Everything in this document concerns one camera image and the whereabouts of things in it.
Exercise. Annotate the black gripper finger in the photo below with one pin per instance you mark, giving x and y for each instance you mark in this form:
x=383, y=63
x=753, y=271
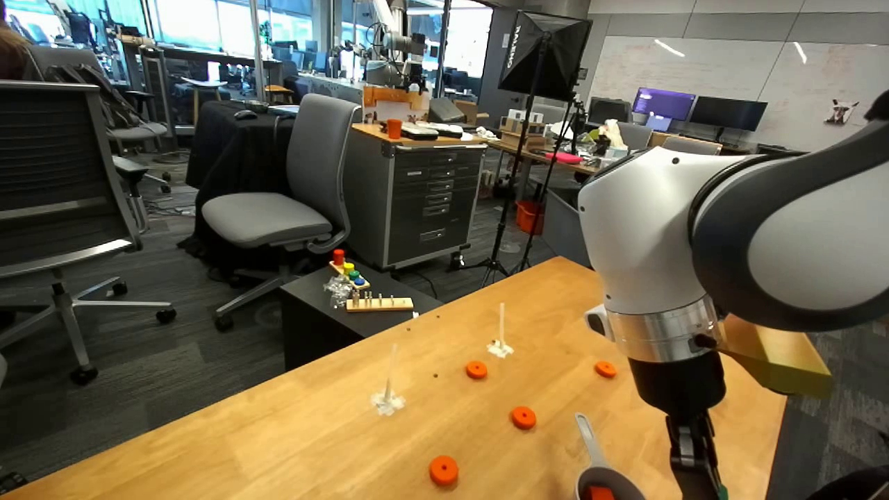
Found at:
x=694, y=470

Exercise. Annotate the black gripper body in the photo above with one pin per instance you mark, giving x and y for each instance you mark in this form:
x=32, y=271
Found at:
x=683, y=393

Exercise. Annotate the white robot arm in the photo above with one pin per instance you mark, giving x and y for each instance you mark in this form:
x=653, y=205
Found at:
x=680, y=242

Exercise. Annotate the grey measuring cup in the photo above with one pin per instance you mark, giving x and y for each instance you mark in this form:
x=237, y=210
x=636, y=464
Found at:
x=601, y=473

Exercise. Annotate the orange disc under yellow block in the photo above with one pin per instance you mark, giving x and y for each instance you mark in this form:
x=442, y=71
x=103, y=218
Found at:
x=523, y=418

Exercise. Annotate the orange disc under green cylinder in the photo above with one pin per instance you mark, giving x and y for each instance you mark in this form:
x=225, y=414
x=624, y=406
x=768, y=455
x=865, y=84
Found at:
x=475, y=370

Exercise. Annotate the orange disc with hole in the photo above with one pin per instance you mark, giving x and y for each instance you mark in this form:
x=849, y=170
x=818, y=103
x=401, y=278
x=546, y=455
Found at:
x=442, y=470

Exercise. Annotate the grey drawer cabinet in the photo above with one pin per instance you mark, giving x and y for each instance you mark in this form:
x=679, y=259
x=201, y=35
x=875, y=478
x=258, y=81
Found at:
x=410, y=202

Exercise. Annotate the black softbox light stand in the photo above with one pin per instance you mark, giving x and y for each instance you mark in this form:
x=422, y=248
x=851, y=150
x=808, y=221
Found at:
x=539, y=68

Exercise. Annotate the colourful stacking toy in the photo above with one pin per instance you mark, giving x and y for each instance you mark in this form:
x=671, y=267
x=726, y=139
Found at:
x=347, y=271

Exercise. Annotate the black low side table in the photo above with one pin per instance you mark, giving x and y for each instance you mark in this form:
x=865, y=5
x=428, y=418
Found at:
x=312, y=327

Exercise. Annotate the grey office chair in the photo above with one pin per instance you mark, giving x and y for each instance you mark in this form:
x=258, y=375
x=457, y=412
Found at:
x=303, y=221

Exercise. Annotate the black mesh office chair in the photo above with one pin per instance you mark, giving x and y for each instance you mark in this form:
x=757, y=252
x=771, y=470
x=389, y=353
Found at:
x=61, y=205

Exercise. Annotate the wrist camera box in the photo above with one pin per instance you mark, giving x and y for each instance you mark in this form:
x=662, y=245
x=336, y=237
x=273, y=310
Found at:
x=783, y=362

